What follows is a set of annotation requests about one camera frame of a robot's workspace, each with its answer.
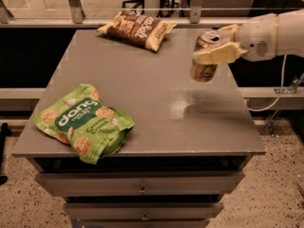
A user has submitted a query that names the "grey drawer cabinet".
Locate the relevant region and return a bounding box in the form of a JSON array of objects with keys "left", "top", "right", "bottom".
[{"left": 13, "top": 28, "right": 265, "bottom": 228}]

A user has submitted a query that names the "black pole stand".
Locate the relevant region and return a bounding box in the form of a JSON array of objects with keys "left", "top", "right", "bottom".
[{"left": 0, "top": 123, "right": 11, "bottom": 185}]

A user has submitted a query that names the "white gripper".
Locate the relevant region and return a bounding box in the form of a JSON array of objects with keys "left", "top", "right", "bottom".
[{"left": 193, "top": 13, "right": 278, "bottom": 65}]

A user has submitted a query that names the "orange soda can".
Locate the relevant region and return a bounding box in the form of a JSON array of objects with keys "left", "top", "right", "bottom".
[{"left": 190, "top": 29, "right": 221, "bottom": 83}]

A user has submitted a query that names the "metal window railing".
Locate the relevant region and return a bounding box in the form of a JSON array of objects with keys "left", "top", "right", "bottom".
[{"left": 0, "top": 0, "right": 304, "bottom": 29}]

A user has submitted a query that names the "green rice chip bag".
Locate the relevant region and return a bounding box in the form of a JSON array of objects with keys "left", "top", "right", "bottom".
[{"left": 33, "top": 84, "right": 135, "bottom": 164}]

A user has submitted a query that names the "grey drawer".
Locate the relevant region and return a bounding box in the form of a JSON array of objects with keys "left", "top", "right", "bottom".
[
  {"left": 36, "top": 171, "right": 244, "bottom": 197},
  {"left": 64, "top": 202, "right": 223, "bottom": 220}
]

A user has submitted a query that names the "brown chip bag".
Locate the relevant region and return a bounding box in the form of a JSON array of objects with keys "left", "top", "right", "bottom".
[{"left": 97, "top": 11, "right": 176, "bottom": 51}]

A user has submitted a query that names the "white cable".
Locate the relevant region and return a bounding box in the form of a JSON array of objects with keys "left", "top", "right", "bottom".
[{"left": 247, "top": 54, "right": 289, "bottom": 113}]

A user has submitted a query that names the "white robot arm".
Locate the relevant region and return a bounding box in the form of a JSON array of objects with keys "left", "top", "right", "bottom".
[{"left": 193, "top": 9, "right": 304, "bottom": 65}]

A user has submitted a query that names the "top grey drawer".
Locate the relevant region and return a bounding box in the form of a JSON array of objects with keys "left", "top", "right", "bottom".
[{"left": 36, "top": 171, "right": 244, "bottom": 197}]

